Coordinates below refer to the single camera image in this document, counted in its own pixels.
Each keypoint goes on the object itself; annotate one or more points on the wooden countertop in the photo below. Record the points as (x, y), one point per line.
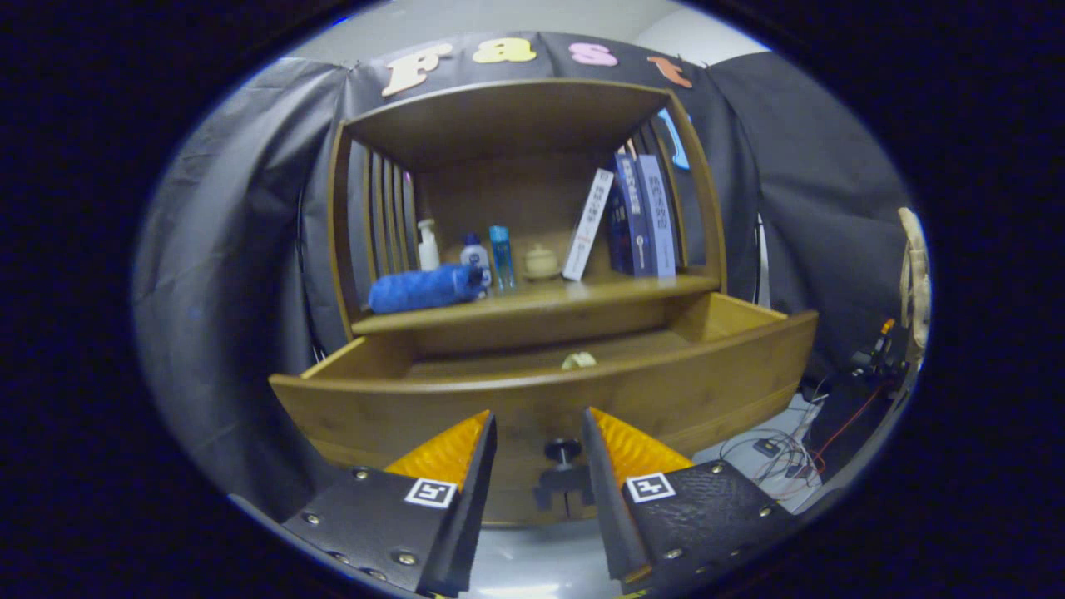
(582, 293)

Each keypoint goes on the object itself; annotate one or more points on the beige wooden object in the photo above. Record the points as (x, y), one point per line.
(915, 274)

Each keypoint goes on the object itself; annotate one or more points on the dark blue book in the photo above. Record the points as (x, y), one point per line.
(630, 216)

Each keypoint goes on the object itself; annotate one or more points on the clear blue bottle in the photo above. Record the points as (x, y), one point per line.
(502, 254)

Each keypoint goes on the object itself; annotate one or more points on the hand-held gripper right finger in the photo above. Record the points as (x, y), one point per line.
(611, 499)

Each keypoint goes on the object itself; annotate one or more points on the black backdrop cloth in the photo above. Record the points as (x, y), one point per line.
(233, 249)

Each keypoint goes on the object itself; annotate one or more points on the pale green ceramic ornament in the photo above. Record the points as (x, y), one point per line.
(578, 360)

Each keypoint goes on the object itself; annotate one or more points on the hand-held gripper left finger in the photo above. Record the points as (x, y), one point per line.
(466, 507)

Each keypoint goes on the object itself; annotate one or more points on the wooden drawer with black knob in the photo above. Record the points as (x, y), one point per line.
(374, 416)

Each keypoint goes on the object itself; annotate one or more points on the light blue book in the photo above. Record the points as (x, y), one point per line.
(657, 216)

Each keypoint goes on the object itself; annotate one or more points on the white pump bottle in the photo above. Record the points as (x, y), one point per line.
(428, 254)

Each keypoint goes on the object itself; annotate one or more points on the beige lidded teacup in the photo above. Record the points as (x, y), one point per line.
(542, 264)

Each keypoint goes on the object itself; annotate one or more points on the white leaning book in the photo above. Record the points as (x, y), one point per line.
(586, 225)

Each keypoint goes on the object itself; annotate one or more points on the folded blue towel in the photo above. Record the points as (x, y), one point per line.
(424, 289)

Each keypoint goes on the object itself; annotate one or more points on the white bottle with blue cap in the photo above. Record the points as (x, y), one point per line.
(474, 258)

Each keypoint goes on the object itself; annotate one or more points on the wooden cabinet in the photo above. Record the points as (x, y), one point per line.
(516, 191)

